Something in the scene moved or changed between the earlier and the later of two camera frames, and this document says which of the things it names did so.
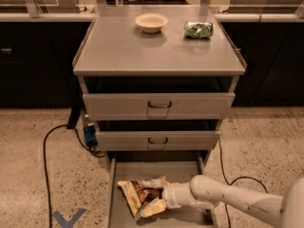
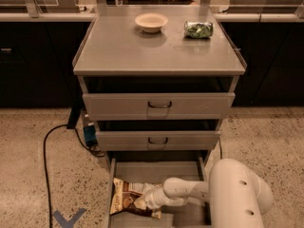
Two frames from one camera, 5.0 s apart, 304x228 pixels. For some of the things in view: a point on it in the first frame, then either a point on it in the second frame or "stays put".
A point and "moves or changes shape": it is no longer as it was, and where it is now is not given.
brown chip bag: x=139 y=192 moves or changes shape
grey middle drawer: x=156 y=141 stays put
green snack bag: x=199 y=29 stays put
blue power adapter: x=89 y=135 stays put
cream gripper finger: x=157 y=206 to x=141 y=202
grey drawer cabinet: x=158 y=82 stays put
